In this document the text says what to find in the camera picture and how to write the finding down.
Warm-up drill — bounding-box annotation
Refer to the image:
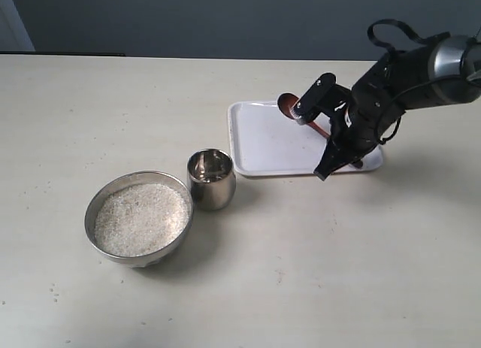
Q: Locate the small steel cup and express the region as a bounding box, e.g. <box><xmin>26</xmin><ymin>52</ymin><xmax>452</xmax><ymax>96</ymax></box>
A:
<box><xmin>186</xmin><ymin>148</ymin><xmax>236</xmax><ymax>211</ymax></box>

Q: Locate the steel bowl of rice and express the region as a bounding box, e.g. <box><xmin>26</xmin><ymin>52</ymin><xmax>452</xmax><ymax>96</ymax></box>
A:
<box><xmin>84</xmin><ymin>171</ymin><xmax>194</xmax><ymax>268</ymax></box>

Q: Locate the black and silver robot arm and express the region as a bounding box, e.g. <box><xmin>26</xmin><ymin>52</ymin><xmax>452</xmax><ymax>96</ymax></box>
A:
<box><xmin>314</xmin><ymin>36</ymin><xmax>480</xmax><ymax>180</ymax></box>

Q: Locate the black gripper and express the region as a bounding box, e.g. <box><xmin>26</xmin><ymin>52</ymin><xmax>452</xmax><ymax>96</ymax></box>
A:
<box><xmin>313</xmin><ymin>85</ymin><xmax>382</xmax><ymax>181</ymax></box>

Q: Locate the white plastic tray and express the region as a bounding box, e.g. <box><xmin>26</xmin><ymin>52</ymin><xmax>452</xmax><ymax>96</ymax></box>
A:
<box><xmin>227</xmin><ymin>100</ymin><xmax>385</xmax><ymax>178</ymax></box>

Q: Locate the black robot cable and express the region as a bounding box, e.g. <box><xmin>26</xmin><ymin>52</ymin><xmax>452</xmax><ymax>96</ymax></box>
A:
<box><xmin>367</xmin><ymin>20</ymin><xmax>481</xmax><ymax>146</ymax></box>

